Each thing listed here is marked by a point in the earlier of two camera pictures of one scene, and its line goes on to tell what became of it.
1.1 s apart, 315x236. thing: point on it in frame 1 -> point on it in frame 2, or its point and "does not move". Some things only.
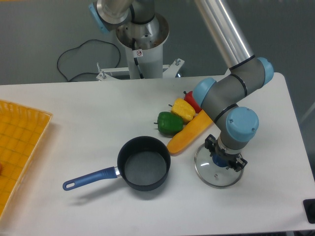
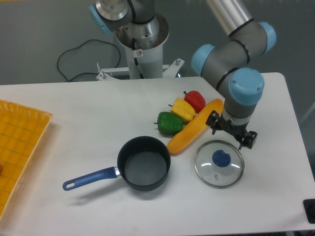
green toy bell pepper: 169,123 does not move
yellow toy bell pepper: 181,107 does not move
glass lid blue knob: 211,175 does not move
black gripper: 235,162 -> 237,131
